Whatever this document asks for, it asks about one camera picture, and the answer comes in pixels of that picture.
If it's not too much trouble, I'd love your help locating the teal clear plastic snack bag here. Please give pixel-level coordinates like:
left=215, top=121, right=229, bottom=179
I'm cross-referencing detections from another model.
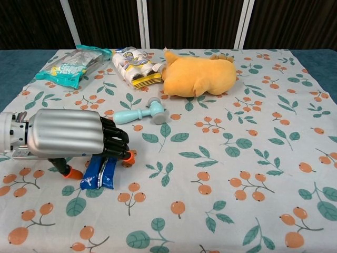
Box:
left=35, top=44, right=113, bottom=89

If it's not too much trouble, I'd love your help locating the silver digital kitchen scale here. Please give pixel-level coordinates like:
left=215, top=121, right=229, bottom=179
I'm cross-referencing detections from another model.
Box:
left=12, top=149, right=51, bottom=161

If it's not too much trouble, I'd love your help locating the light blue toy hammer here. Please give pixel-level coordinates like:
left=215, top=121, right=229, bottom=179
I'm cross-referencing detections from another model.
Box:
left=113, top=96, right=170, bottom=125

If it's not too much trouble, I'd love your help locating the blue foil snack packet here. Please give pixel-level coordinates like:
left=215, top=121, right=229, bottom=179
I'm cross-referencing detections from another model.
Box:
left=80, top=154, right=118, bottom=190

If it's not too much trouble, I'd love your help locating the yellow plush toy animal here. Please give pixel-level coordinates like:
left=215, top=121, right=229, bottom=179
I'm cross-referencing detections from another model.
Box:
left=161, top=47, right=237, bottom=98

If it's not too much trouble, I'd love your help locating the floral leaf and berry tablecloth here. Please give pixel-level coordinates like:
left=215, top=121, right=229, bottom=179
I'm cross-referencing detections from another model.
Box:
left=0, top=48, right=337, bottom=253

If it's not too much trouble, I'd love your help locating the white partition frame post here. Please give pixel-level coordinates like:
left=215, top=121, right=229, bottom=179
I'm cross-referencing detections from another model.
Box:
left=233, top=0, right=255, bottom=50
left=59, top=0, right=81, bottom=46
left=136, top=0, right=152, bottom=49

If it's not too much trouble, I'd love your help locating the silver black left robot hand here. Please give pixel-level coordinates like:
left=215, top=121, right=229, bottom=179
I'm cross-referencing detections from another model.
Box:
left=26, top=108, right=135, bottom=180

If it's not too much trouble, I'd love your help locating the white rolls pack, yellow label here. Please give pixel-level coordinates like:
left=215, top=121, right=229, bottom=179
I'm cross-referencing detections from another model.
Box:
left=112, top=46, right=165, bottom=90

